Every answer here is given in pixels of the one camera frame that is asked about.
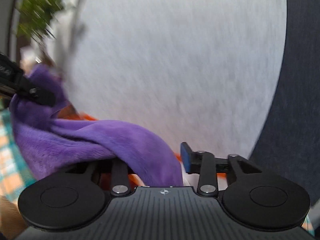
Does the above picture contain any orange storage box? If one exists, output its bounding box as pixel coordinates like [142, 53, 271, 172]
[57, 105, 228, 190]

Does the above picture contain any grey felt panel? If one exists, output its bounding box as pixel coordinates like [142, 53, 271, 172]
[65, 0, 287, 157]

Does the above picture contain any purple soft cloth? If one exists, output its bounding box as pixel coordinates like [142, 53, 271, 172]
[10, 64, 183, 187]

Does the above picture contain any plaid checkered tablecloth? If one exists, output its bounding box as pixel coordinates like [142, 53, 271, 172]
[0, 109, 36, 203]

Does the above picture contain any dark blue felt panel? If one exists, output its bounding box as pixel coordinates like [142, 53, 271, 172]
[250, 0, 319, 204]

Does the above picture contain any green potted plant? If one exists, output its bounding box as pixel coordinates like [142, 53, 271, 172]
[15, 0, 73, 63]

